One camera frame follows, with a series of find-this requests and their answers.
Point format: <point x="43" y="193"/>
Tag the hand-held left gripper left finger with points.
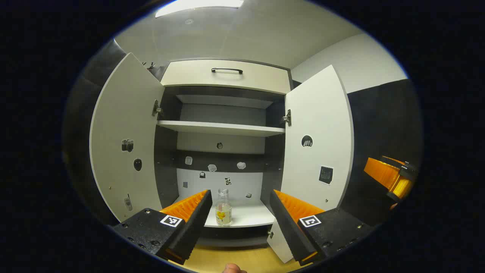
<point x="195" y="223"/>

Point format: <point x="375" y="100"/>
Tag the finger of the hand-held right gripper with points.
<point x="380" y="172"/>
<point x="402" y="188"/>

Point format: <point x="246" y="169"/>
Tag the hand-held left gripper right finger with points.
<point x="288" y="227"/>

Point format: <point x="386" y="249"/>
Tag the clear glass bottle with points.
<point x="223" y="212"/>

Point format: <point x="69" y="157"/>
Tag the white cabinet door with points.
<point x="318" y="113"/>
<point x="125" y="113"/>

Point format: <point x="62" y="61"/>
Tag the metal door hinge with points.
<point x="287" y="118"/>
<point x="156" y="109"/>
<point x="270" y="234"/>

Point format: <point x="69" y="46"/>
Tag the white cabinet shelf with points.
<point x="219" y="128"/>

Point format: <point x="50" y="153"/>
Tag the white drawer front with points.
<point x="189" y="74"/>

